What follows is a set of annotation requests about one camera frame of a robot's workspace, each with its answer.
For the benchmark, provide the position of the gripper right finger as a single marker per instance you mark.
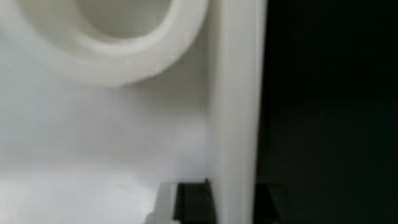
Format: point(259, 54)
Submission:
point(266, 214)

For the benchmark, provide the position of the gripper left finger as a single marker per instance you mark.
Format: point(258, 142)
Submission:
point(185, 206)

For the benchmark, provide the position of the white square tabletop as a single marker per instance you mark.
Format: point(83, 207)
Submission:
point(130, 84)

